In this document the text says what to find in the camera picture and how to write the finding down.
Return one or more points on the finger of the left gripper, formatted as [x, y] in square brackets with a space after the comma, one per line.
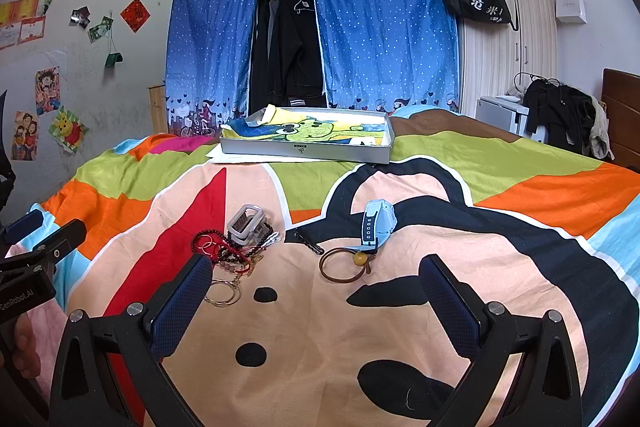
[20, 228]
[54, 247]

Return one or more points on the beige wooden wardrobe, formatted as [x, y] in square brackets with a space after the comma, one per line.
[495, 59]

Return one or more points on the black clothes pile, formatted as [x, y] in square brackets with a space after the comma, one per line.
[573, 120]

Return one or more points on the white silver hair clip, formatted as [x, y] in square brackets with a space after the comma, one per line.
[273, 238]

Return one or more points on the anime characters poster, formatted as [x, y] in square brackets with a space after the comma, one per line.
[47, 90]

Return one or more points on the dark hanging clothes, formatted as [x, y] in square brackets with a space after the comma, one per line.
[285, 68]

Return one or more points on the white storage box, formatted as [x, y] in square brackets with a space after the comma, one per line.
[506, 113]

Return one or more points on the winnie pooh poster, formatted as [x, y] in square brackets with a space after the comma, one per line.
[67, 130]

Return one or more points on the person left hand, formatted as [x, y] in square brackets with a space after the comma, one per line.
[23, 346]

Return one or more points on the grey clear small case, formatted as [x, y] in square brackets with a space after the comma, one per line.
[247, 226]

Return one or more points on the brown hair tie yellow bead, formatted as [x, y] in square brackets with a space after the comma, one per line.
[344, 265]

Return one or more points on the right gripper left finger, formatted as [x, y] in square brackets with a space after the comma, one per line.
[85, 390]

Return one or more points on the blue dotted wardrobe curtain left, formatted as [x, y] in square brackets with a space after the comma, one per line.
[207, 63]

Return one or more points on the red diamond wall decoration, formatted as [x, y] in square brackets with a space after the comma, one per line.
[135, 15]

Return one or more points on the colourful cartoon bedsheet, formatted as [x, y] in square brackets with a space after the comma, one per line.
[526, 224]

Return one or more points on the blue dotted wardrobe curtain right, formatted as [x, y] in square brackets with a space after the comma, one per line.
[381, 55]

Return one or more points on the grey shallow box tray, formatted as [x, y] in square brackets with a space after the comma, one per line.
[321, 151]

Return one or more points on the blue dotted wardrobe curtain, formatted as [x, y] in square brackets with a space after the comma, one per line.
[207, 63]
[381, 55]

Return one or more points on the cartoon family poster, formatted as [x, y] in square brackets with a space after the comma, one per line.
[25, 137]

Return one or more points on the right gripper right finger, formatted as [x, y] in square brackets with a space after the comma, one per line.
[545, 388]

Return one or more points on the white paper bag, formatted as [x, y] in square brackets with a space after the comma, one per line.
[571, 11]

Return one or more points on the black hair clip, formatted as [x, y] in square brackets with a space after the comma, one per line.
[303, 239]

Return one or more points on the brown wooden headboard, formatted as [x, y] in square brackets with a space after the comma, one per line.
[621, 96]

